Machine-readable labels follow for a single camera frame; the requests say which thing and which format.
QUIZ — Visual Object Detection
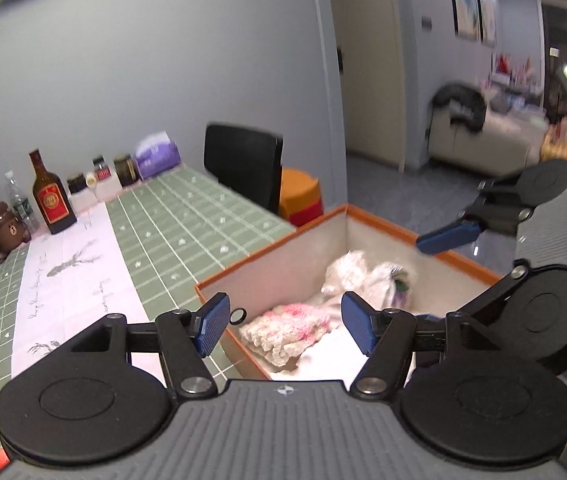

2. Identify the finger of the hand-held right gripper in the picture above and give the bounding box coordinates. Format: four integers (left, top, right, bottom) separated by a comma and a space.
461, 259, 534, 318
416, 172, 534, 256

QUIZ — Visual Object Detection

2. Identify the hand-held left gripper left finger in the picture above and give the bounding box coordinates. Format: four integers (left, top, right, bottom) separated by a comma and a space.
66, 291, 232, 401

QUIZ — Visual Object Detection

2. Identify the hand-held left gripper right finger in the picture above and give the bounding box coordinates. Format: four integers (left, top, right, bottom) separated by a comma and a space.
341, 291, 497, 401

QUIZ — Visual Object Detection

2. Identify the pink white knit hat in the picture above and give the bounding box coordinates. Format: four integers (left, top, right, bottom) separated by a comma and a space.
238, 302, 347, 368

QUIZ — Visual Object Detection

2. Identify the orange cardboard box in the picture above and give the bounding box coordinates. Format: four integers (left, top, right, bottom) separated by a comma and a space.
194, 203, 504, 381

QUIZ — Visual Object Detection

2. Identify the white sofa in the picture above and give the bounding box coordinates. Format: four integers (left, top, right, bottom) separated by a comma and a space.
427, 102, 549, 171

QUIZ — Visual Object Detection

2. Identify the green checked tablecloth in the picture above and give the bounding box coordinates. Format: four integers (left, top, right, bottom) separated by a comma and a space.
0, 164, 297, 461

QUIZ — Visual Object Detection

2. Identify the black jacket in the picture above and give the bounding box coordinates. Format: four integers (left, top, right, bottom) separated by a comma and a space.
433, 84, 487, 133

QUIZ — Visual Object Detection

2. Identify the orange round stool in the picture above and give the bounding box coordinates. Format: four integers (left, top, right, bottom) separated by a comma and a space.
281, 167, 324, 228

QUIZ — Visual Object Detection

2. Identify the white printed table runner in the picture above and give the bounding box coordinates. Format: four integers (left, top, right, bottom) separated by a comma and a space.
11, 200, 174, 381

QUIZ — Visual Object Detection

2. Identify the black chair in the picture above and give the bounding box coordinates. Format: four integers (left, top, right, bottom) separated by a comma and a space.
204, 122, 284, 218

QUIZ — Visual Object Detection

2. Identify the cluttered side table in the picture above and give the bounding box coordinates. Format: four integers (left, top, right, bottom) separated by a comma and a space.
486, 52, 567, 161

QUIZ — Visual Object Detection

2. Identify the white flat box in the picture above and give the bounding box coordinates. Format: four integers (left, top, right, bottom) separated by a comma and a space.
71, 177, 124, 213

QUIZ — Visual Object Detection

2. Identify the purple tissue pack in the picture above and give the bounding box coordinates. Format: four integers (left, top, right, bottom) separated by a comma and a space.
134, 131, 183, 180

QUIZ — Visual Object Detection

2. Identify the tall dark glass jar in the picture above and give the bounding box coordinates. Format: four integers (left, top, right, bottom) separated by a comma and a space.
114, 153, 138, 187

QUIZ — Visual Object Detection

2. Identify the cream interior door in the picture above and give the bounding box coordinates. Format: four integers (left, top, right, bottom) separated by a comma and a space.
326, 0, 405, 171

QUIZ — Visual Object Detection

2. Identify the brown liquor bottle red label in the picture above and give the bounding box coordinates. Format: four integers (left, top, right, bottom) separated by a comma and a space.
28, 148, 78, 235

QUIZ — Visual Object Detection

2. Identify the brown bear water bottle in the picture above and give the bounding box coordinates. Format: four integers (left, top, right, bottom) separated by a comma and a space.
0, 199, 32, 261

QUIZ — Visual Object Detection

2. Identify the clear plastic water bottle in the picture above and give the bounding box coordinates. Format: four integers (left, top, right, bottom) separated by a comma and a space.
4, 171, 34, 221

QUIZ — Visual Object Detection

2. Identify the framed wall picture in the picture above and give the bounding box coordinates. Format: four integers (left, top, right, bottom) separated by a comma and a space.
447, 0, 480, 41
478, 0, 497, 48

